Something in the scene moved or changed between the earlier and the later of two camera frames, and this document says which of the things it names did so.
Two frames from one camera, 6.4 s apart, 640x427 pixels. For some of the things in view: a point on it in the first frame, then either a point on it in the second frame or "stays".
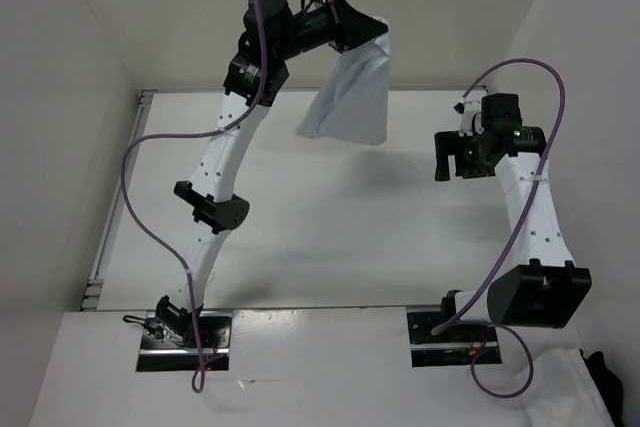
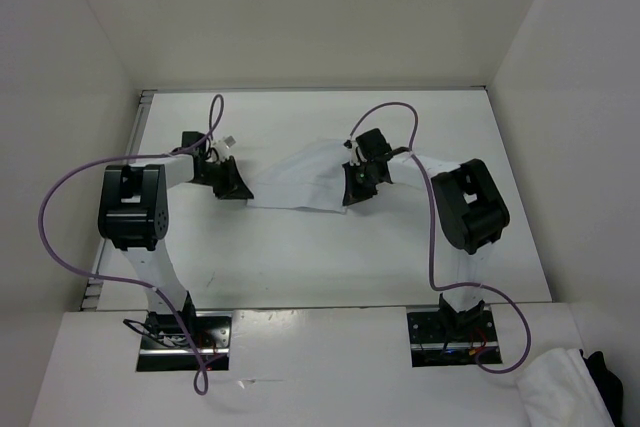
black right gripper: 451,143 to 355,193
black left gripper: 349,27 to 234,186
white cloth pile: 563,393 stays
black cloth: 608,385 stays
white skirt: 351,103 to 310,178
